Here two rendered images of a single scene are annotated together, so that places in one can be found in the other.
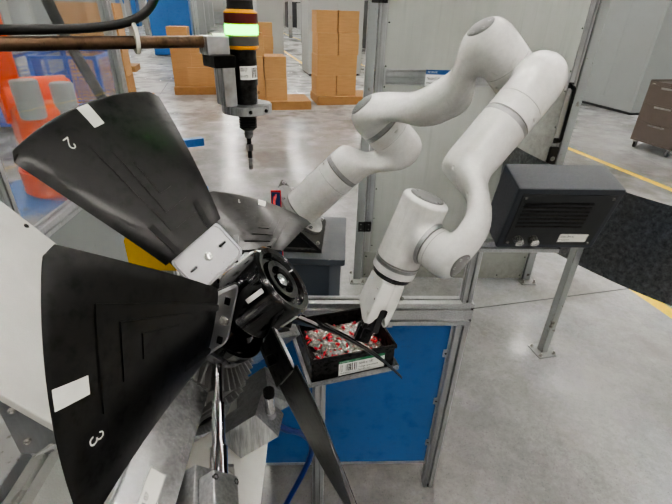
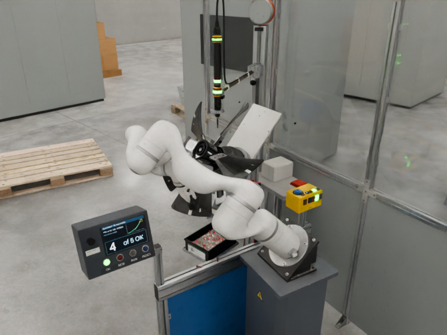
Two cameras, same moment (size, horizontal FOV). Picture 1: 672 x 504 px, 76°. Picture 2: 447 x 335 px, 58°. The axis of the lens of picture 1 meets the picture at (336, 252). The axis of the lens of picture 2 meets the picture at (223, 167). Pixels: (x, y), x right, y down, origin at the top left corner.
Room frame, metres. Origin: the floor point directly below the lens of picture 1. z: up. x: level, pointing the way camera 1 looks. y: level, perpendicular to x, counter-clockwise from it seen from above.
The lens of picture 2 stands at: (2.34, -0.84, 2.03)
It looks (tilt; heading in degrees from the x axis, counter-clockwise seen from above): 24 degrees down; 149
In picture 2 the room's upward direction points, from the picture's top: straight up
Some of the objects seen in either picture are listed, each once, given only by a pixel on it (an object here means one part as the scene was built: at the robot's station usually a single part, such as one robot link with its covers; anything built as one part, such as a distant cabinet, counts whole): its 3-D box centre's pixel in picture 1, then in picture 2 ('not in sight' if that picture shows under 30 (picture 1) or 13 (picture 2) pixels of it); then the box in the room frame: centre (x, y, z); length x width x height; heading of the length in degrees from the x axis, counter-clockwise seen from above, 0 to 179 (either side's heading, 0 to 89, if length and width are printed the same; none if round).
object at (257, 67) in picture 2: not in sight; (255, 70); (0.25, 0.63, 1.54); 0.10 x 0.07 x 0.09; 128
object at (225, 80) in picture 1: (238, 75); (217, 102); (0.63, 0.14, 1.49); 0.09 x 0.07 x 0.10; 128
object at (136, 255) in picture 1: (165, 248); (303, 199); (0.98, 0.45, 1.02); 0.16 x 0.10 x 0.11; 93
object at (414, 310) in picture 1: (316, 310); (241, 256); (1.00, 0.05, 0.82); 0.90 x 0.04 x 0.08; 93
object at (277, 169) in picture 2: not in sight; (275, 168); (0.41, 0.70, 0.92); 0.17 x 0.16 x 0.11; 93
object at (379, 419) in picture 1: (315, 400); (239, 314); (1.00, 0.05, 0.45); 0.82 x 0.02 x 0.66; 93
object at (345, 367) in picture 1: (343, 342); (211, 240); (0.84, -0.03, 0.85); 0.22 x 0.17 x 0.07; 108
